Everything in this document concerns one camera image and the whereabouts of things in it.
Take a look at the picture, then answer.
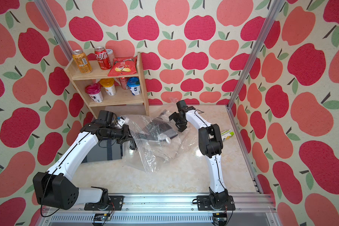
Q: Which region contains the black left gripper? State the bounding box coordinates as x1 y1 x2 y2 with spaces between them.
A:
106 123 139 143

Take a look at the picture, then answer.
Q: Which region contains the dark plaid grey scarf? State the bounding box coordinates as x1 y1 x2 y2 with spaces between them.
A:
82 140 123 163

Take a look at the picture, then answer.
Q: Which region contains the clear plastic vacuum bag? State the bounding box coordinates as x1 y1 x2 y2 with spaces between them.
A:
123 98 198 174

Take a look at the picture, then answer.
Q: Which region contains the black white checked scarf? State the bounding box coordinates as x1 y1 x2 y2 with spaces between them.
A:
136 110 178 141

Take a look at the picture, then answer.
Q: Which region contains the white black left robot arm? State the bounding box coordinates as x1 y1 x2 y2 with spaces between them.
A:
33 110 133 211

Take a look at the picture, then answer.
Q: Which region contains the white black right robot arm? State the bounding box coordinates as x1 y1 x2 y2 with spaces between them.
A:
169 100 229 210

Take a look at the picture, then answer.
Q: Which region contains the white round bag valve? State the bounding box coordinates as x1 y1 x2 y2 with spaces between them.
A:
165 137 171 144

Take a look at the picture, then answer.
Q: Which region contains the red chips bag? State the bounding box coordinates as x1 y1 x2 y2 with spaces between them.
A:
108 57 137 77

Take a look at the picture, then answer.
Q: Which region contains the pink lid cup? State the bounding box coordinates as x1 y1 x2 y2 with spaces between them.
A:
85 83 103 103

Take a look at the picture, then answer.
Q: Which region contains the wooden two-tier shelf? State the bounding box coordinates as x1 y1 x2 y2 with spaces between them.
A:
65 52 150 118

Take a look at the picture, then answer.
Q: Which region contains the yellow lid cup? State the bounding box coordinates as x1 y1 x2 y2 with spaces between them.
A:
99 78 116 96

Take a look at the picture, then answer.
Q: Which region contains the green white small box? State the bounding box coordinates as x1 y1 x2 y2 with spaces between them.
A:
221 130 234 142

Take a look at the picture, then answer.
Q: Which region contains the small red can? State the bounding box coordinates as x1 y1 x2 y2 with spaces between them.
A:
119 77 129 89

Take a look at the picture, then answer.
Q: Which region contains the blue lid cup on shelf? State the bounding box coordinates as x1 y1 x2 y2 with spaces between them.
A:
127 77 141 96

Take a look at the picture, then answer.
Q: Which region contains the red cola can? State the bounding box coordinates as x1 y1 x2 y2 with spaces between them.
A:
95 47 112 70

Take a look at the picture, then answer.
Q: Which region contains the orange soda can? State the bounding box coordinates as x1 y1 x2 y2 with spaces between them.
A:
72 50 92 73

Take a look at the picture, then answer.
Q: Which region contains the silver can behind cola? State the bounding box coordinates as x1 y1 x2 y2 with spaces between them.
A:
106 49 115 66

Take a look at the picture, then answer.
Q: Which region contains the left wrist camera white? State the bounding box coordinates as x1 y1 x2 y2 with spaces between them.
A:
117 118 125 128

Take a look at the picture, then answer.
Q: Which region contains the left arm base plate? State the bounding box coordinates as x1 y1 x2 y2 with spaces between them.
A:
84 195 124 211

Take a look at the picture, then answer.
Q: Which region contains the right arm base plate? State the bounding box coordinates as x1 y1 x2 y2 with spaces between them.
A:
192 195 235 211

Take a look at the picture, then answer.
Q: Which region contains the aluminium front rail frame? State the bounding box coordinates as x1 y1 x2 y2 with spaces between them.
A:
34 193 281 226

